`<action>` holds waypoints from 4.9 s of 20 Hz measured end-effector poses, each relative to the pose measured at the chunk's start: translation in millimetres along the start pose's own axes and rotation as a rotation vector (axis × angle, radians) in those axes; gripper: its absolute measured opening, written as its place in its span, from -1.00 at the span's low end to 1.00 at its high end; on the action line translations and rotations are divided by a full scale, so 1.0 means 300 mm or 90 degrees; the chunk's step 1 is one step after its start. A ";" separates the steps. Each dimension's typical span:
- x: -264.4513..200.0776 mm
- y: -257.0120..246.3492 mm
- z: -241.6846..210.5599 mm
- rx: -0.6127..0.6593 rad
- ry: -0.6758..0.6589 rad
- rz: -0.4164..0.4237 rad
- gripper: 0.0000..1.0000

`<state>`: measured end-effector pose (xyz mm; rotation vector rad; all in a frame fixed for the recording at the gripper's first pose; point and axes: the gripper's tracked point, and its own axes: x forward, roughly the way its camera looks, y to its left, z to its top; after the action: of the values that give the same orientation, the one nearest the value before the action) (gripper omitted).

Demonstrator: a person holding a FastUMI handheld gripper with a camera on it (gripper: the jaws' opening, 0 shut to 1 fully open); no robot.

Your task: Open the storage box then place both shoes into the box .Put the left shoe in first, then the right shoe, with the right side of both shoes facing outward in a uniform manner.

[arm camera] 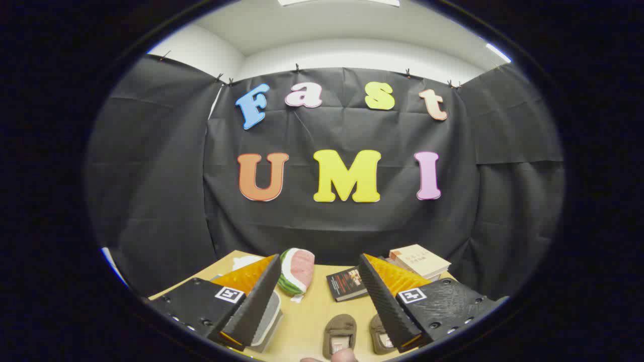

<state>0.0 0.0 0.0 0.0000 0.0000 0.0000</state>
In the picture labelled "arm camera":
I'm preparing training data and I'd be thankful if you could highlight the black paperback book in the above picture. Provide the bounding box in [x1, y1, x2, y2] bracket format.
[326, 266, 368, 303]

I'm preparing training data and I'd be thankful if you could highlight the white plush toy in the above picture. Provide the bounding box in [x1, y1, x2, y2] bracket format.
[232, 255, 265, 271]

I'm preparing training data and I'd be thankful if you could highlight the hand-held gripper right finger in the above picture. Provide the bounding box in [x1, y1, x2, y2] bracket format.
[358, 253, 510, 353]

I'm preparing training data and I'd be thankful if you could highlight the watermelon slice plush toy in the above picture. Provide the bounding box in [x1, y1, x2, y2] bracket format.
[278, 248, 315, 303]

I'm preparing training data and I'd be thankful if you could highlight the tan paperback book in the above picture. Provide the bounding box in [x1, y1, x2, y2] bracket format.
[389, 244, 451, 280]

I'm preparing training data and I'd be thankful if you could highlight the cream fabric storage box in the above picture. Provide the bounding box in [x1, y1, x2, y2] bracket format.
[249, 289, 284, 353]

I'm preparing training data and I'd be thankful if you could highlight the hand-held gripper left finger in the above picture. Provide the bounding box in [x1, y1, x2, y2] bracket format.
[147, 254, 283, 352]

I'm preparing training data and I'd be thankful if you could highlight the brown fuzzy shoe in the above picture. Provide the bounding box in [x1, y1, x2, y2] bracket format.
[323, 314, 358, 360]
[369, 314, 398, 355]

